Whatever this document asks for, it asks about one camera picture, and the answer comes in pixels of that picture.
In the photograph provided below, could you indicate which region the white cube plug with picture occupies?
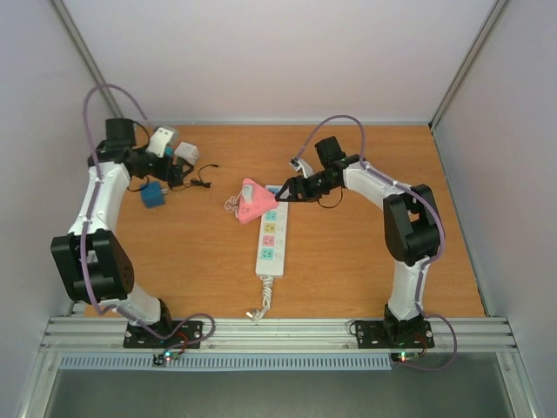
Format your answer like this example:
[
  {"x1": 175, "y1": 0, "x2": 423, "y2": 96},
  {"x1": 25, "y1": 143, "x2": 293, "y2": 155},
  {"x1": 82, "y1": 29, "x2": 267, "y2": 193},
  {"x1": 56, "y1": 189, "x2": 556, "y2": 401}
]
[{"x1": 174, "y1": 142, "x2": 200, "y2": 165}]

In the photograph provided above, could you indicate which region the black plug adapter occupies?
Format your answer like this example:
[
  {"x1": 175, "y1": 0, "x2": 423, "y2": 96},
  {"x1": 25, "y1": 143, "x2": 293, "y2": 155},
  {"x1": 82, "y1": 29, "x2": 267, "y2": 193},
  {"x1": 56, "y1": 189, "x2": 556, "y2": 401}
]
[{"x1": 167, "y1": 179, "x2": 185, "y2": 192}]

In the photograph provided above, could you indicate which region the black thin adapter cable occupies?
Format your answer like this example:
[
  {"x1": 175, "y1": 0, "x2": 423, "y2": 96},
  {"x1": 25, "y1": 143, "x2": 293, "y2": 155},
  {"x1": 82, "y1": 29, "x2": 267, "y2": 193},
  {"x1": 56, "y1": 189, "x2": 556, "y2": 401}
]
[{"x1": 182, "y1": 163, "x2": 219, "y2": 191}]

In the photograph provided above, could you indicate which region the blue cube socket adapter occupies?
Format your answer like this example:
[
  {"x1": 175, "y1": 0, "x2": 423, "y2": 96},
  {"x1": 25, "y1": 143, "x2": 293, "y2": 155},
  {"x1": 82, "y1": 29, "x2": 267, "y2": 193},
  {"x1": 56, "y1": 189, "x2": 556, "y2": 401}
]
[{"x1": 139, "y1": 181, "x2": 168, "y2": 209}]

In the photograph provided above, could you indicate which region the small white charger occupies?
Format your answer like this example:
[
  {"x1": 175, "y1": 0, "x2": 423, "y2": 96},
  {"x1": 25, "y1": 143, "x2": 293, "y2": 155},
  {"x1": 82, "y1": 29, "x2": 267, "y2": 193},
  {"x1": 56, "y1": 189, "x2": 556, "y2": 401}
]
[{"x1": 241, "y1": 184, "x2": 253, "y2": 205}]

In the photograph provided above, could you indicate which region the white power strip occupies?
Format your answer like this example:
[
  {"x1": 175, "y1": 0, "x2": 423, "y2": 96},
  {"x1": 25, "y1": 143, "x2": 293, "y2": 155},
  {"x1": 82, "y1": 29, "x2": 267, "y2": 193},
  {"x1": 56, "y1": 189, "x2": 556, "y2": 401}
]
[{"x1": 255, "y1": 202, "x2": 288, "y2": 278}]

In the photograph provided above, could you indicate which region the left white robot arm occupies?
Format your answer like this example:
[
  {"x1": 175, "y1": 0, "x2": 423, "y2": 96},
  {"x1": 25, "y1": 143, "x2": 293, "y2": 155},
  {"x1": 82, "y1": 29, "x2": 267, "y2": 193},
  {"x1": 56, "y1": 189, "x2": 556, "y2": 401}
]
[{"x1": 50, "y1": 118, "x2": 200, "y2": 347}]

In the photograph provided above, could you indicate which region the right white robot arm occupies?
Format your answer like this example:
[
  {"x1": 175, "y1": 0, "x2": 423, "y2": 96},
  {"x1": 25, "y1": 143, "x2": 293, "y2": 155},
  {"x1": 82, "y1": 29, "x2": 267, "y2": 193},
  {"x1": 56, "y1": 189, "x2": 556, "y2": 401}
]
[{"x1": 275, "y1": 137, "x2": 445, "y2": 348}]

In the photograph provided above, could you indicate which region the pink triangular socket adapter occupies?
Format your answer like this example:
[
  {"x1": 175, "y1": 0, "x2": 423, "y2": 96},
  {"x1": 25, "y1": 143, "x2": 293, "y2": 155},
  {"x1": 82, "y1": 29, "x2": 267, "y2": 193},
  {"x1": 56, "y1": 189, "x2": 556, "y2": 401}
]
[{"x1": 237, "y1": 179, "x2": 279, "y2": 225}]

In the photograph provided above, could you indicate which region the right small circuit board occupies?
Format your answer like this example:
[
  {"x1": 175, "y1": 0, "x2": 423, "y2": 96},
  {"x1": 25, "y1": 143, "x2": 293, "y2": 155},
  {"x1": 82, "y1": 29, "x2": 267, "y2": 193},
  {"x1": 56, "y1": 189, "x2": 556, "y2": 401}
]
[{"x1": 391, "y1": 351, "x2": 423, "y2": 363}]

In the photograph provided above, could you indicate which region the small circuit board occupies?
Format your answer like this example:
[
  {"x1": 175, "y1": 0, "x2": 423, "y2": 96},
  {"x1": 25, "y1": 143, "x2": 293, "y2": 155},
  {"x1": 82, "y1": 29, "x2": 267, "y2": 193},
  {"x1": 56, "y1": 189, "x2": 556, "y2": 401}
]
[
  {"x1": 391, "y1": 351, "x2": 423, "y2": 363},
  {"x1": 152, "y1": 351, "x2": 181, "y2": 367}
]

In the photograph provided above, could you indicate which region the left small circuit board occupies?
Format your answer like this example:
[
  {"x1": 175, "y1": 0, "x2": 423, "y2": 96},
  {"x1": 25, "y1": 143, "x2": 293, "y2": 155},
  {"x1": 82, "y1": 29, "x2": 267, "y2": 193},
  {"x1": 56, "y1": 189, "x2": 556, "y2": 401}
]
[{"x1": 152, "y1": 351, "x2": 181, "y2": 367}]

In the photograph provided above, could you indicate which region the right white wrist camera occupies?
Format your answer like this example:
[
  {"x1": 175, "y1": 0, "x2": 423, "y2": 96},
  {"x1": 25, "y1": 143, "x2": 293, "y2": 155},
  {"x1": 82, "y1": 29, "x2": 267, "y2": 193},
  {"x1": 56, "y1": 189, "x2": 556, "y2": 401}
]
[{"x1": 289, "y1": 158, "x2": 314, "y2": 179}]

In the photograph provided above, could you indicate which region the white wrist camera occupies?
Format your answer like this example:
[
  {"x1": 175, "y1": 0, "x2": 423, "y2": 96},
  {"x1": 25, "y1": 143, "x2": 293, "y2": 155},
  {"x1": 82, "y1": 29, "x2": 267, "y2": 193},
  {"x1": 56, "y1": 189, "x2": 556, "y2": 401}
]
[
  {"x1": 146, "y1": 126, "x2": 179, "y2": 158},
  {"x1": 289, "y1": 158, "x2": 314, "y2": 179}
]

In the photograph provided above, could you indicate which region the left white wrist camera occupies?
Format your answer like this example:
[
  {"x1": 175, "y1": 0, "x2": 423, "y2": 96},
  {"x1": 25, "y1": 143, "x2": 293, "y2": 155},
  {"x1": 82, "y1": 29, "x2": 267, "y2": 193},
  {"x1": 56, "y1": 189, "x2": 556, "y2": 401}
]
[{"x1": 146, "y1": 126, "x2": 179, "y2": 158}]

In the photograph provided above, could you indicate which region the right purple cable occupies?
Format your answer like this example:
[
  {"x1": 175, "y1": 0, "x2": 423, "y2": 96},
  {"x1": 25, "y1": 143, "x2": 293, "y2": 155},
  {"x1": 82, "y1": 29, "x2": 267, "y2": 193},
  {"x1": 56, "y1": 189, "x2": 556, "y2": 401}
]
[{"x1": 293, "y1": 114, "x2": 459, "y2": 372}]

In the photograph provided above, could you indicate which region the white power strip cord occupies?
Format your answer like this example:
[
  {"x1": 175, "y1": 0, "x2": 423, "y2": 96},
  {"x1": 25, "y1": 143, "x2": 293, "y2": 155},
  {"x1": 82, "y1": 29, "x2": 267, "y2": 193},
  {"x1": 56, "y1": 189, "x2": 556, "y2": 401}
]
[{"x1": 244, "y1": 276, "x2": 275, "y2": 322}]

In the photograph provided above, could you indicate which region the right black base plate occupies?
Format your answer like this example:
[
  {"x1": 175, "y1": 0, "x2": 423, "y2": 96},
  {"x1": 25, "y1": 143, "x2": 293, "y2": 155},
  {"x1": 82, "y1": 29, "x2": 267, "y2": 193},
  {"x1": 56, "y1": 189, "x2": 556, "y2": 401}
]
[{"x1": 353, "y1": 320, "x2": 435, "y2": 349}]

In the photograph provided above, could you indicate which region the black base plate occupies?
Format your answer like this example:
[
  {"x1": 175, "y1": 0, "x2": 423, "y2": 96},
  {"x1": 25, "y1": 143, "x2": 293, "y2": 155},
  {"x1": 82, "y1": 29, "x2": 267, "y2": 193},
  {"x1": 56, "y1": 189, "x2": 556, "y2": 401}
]
[
  {"x1": 353, "y1": 320, "x2": 435, "y2": 349},
  {"x1": 123, "y1": 320, "x2": 212, "y2": 349}
]

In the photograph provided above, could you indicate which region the left aluminium rail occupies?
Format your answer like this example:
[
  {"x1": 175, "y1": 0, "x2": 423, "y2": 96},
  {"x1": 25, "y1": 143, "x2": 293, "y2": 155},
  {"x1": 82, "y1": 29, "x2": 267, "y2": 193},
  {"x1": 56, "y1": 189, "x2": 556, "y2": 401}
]
[{"x1": 64, "y1": 125, "x2": 134, "y2": 317}]

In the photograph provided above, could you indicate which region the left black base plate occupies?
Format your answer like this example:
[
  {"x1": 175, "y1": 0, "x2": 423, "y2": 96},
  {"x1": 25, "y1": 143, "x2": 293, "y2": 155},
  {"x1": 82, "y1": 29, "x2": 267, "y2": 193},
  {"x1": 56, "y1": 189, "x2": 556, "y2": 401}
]
[{"x1": 123, "y1": 320, "x2": 212, "y2": 349}]

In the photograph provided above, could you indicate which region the left aluminium corner post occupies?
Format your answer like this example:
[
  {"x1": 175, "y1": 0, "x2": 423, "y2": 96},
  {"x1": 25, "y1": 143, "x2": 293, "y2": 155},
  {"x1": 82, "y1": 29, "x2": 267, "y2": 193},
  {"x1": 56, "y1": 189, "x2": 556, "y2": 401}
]
[{"x1": 47, "y1": 0, "x2": 124, "y2": 118}]

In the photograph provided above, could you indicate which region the aluminium corner post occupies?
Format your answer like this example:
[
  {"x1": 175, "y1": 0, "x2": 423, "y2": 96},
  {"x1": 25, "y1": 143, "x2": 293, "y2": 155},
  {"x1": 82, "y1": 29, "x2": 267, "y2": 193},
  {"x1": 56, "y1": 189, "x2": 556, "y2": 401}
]
[
  {"x1": 47, "y1": 0, "x2": 124, "y2": 118},
  {"x1": 428, "y1": 0, "x2": 511, "y2": 133}
]

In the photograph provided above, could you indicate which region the front aluminium rail frame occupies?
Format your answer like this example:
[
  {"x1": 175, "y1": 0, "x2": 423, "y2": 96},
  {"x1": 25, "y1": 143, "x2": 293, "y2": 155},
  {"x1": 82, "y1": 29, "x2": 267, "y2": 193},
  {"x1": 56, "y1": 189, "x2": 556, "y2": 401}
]
[{"x1": 39, "y1": 317, "x2": 518, "y2": 354}]

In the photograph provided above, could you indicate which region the grey slotted cable duct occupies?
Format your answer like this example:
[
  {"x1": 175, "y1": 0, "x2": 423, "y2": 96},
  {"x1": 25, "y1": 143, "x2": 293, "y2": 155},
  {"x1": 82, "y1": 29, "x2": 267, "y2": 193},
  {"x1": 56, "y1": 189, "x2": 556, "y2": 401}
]
[{"x1": 59, "y1": 353, "x2": 392, "y2": 372}]

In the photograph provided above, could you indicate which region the right aluminium corner post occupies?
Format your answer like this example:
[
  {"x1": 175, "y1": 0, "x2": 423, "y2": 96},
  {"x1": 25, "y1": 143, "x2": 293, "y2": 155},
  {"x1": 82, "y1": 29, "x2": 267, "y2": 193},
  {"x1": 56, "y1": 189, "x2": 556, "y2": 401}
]
[{"x1": 428, "y1": 0, "x2": 511, "y2": 133}]

